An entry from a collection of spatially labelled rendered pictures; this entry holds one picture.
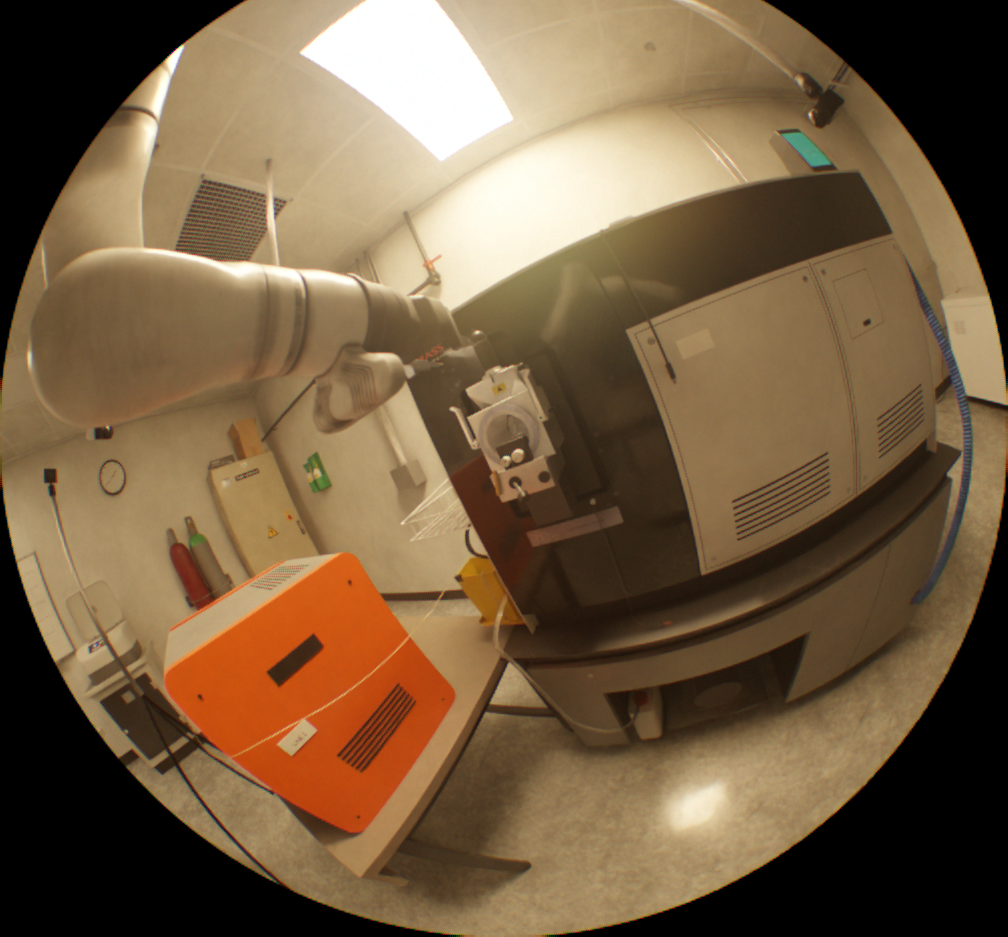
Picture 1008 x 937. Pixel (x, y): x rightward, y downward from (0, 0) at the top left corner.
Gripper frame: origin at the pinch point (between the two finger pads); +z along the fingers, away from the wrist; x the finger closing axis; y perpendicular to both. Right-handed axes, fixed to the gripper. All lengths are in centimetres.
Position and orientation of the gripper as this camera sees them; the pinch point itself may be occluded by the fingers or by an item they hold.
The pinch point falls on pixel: (458, 354)
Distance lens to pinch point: 37.1
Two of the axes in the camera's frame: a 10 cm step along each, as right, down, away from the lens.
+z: 3.3, -2.1, 9.2
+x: -8.5, 3.6, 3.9
